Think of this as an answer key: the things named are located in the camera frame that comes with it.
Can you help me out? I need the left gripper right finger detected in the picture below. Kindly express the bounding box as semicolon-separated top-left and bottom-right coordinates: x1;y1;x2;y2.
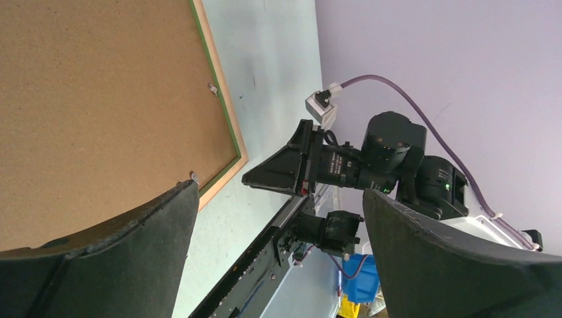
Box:
363;189;561;317

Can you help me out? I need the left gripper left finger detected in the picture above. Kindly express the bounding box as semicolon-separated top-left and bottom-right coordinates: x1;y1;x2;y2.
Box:
1;180;199;317

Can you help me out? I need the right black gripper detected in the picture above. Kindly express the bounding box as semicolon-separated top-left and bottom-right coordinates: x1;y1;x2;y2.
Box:
241;111;427;195

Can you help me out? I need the brown backing board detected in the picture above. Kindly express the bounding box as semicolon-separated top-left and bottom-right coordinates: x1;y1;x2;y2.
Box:
1;1;237;250

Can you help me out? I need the wooden picture frame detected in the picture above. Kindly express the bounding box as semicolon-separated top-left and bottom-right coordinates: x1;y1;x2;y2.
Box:
189;1;249;211

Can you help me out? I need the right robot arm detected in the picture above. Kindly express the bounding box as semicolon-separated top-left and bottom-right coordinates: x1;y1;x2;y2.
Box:
242;111;541;251

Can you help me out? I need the blue plastic bin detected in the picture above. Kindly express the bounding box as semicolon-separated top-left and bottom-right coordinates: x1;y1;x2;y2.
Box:
342;254;380;303

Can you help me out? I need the metal turn clip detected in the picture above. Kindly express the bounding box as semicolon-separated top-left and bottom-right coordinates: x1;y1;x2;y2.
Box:
207;83;219;97
190;172;199;184

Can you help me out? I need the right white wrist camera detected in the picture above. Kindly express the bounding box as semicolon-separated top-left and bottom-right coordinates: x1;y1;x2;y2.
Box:
305;83;343;130

